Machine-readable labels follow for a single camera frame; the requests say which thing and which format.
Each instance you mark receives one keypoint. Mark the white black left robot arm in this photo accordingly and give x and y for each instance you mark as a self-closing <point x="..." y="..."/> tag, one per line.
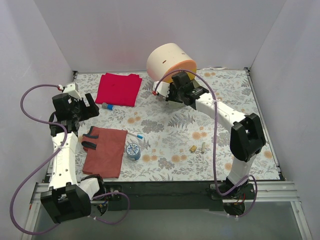
<point x="66" y="198"/>

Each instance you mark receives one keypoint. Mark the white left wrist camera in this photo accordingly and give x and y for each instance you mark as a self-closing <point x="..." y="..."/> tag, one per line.
<point x="71" y="89"/>

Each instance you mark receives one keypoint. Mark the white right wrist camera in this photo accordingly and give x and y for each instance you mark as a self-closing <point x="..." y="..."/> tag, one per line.
<point x="161" y="88"/>

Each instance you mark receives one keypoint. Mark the small brass sharpener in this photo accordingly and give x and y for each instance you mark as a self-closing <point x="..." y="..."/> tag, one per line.
<point x="193" y="148"/>

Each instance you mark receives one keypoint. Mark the red folded cloth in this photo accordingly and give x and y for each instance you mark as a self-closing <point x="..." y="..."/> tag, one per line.
<point x="119" y="90"/>

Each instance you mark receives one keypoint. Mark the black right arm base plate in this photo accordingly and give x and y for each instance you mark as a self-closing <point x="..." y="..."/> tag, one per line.
<point x="217" y="193"/>

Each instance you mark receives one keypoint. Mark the blue patterned tape roll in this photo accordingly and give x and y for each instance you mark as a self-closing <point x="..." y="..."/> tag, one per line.
<point x="133" y="152"/>

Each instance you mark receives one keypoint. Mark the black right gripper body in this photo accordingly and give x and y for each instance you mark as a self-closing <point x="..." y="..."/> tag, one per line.
<point x="178" y="88"/>

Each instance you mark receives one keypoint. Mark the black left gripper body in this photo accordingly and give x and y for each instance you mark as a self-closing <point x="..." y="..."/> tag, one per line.
<point x="81" y="108"/>

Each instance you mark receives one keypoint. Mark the rust brown folded garment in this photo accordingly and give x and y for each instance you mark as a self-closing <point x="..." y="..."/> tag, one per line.
<point x="104" y="149"/>

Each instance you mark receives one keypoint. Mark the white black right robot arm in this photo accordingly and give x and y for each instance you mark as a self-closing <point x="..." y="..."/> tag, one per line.
<point x="247" y="137"/>

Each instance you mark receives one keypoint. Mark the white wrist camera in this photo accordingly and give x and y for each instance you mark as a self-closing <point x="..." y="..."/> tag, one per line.
<point x="71" y="89"/>
<point x="161" y="88"/>

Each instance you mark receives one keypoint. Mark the small beige eraser stick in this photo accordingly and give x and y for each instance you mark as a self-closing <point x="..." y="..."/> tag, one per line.
<point x="203" y="147"/>

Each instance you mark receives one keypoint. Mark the aluminium frame rail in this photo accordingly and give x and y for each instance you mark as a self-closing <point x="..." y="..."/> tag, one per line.
<point x="182" y="210"/>

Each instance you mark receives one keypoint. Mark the blue cap white marker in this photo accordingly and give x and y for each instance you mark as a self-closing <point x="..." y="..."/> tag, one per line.
<point x="135" y="135"/>

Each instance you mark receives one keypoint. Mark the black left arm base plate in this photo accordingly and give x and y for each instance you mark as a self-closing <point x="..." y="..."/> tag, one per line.
<point x="115" y="192"/>

